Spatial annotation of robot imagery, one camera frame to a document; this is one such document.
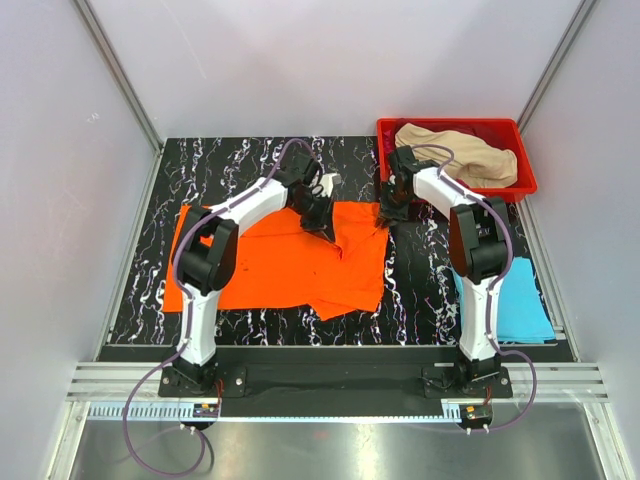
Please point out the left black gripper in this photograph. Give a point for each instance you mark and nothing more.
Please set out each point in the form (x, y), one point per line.
(323, 224)

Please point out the red plastic bin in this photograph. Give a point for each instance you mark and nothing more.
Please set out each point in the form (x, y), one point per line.
(510, 138)

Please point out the orange t shirt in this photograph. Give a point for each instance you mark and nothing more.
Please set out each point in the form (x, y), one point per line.
(281, 266)

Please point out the folded light blue t shirt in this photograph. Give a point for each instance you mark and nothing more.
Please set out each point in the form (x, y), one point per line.
(521, 315)

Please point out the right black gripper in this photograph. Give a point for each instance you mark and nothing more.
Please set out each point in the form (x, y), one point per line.
(389, 216)

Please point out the beige t shirt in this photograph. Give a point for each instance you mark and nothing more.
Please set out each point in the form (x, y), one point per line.
(468, 158)

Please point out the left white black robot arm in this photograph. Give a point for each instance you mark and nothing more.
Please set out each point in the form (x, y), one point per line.
(205, 257)

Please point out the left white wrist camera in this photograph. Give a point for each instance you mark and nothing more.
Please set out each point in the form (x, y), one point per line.
(326, 185)

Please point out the aluminium frame rail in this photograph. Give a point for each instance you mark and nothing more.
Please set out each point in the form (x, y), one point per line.
(554, 382)

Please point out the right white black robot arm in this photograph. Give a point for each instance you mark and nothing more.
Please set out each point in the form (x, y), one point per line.
(480, 251)

